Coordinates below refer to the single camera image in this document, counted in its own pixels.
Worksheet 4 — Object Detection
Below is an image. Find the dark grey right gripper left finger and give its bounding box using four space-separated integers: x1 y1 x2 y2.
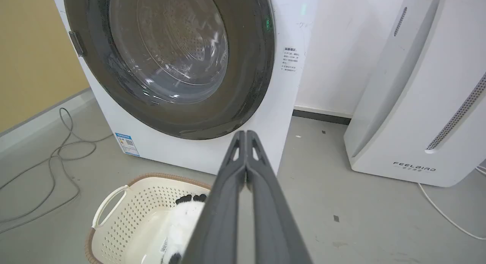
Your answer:
181 130 247 264

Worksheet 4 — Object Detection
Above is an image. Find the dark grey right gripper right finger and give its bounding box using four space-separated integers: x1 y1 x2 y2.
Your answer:
246 130 313 264

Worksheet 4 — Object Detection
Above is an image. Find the white front-load washing machine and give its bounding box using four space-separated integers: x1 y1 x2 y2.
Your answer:
50 0 321 176

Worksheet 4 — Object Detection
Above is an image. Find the round dark glass washer door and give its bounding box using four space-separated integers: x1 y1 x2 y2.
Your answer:
63 0 275 140

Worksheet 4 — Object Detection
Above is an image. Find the white and black plush toy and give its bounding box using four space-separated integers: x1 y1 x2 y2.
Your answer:
161 194 208 264

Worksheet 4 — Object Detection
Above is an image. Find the cream perforated laundry basket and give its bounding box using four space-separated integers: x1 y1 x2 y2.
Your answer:
85 173 212 264

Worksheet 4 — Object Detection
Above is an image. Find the blue energy label sticker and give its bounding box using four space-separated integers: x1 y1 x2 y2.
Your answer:
115 133 140 157

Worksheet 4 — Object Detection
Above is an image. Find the white Feelbird air purifier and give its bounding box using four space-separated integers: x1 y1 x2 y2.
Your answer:
344 0 486 188

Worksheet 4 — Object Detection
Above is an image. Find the white power cable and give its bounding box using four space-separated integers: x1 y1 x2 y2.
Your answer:
418 166 486 241

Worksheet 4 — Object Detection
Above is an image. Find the grey power cable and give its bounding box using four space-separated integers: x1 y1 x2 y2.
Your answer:
0 107 114 234

